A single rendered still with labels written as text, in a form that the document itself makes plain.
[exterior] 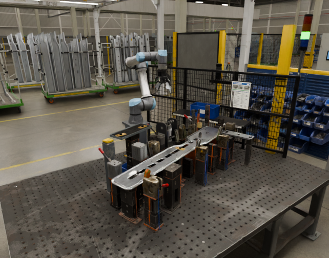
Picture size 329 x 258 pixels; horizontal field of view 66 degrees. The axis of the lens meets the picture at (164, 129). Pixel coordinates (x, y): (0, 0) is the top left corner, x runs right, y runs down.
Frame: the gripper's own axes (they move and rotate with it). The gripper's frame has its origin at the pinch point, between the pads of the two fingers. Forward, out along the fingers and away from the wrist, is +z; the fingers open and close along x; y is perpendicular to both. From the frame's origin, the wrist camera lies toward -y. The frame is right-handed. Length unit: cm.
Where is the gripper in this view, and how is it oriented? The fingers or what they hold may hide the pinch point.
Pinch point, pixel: (164, 91)
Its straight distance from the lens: 225.4
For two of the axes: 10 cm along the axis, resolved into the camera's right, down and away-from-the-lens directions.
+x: 7.8, 2.0, -5.9
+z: 0.1, 9.4, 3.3
